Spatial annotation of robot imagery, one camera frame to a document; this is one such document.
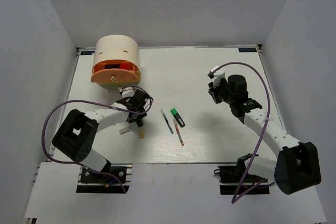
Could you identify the cream round drawer organizer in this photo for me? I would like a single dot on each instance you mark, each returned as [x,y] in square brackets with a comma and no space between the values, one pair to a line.
[117,47]

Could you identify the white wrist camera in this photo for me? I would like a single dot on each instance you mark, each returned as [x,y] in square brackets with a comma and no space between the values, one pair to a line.
[126,92]
[216,74]

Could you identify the small tan eraser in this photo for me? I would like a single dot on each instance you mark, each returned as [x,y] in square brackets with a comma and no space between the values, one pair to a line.
[141,134]

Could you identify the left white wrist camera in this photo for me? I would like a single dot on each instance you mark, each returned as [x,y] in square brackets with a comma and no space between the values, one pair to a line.
[126,92]

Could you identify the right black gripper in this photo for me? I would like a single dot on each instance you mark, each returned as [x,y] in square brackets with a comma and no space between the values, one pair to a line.
[213,91]

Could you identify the grey white eraser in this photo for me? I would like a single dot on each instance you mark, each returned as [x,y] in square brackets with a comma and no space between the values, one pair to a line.
[124,130]

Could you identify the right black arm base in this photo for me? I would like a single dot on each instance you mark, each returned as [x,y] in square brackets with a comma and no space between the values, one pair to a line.
[244,182]

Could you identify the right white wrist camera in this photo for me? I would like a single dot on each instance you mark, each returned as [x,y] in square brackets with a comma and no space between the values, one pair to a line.
[216,74]

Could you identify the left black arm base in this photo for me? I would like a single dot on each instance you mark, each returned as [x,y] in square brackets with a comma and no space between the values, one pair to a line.
[91,183]

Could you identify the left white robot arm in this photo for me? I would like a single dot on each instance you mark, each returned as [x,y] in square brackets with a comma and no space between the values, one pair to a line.
[77,133]

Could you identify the orange highlighter marker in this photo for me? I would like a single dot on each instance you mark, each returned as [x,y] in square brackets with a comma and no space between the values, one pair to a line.
[126,66]

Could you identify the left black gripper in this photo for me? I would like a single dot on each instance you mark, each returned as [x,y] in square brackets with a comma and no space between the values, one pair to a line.
[140,117]

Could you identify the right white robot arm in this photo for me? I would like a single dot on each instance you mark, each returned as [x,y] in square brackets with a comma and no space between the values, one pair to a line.
[296,166]

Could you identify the green pen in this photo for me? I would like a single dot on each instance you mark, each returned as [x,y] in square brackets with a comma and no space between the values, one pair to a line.
[166,120]

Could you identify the green highlighter marker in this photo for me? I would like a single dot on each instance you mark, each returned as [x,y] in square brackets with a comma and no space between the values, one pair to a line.
[177,117]

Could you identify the red pen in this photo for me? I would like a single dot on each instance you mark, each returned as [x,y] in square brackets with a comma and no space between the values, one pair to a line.
[178,132]

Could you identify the orange top drawer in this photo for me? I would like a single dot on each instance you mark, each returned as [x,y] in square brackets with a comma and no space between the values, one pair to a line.
[100,66]

